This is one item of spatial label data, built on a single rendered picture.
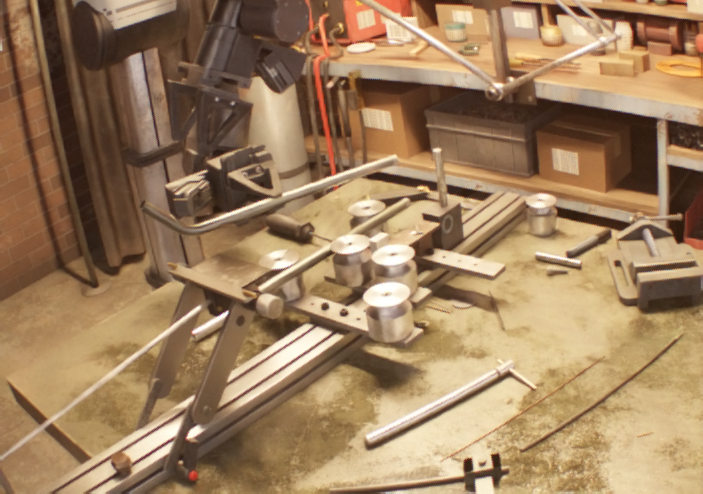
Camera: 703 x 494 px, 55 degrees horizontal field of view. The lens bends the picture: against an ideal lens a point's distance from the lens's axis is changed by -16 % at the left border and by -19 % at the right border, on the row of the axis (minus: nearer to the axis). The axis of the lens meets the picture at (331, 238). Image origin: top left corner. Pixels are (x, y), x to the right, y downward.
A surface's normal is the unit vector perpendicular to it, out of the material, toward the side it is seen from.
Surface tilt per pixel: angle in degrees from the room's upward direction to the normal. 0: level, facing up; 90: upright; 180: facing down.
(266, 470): 0
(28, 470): 0
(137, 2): 90
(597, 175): 89
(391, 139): 90
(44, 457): 0
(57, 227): 90
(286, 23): 100
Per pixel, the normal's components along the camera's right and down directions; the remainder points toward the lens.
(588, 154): -0.71, 0.40
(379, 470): -0.15, -0.90
